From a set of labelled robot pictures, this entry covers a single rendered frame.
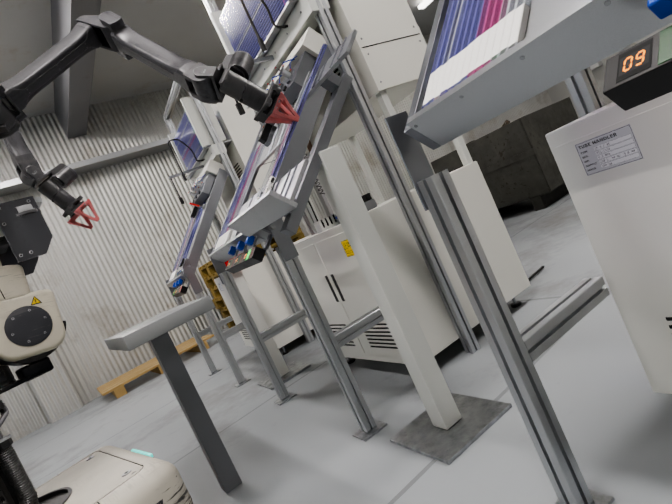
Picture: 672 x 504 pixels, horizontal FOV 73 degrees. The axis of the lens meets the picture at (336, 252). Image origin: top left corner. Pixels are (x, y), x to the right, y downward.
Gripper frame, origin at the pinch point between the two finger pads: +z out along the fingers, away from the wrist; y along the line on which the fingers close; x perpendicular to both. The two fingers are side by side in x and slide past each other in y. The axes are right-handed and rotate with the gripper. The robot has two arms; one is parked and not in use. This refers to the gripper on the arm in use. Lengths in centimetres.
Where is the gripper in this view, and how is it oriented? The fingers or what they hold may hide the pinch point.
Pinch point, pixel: (294, 119)
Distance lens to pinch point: 124.6
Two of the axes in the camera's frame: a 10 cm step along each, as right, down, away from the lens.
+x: -2.7, 9.1, -3.0
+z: 8.5, 3.8, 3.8
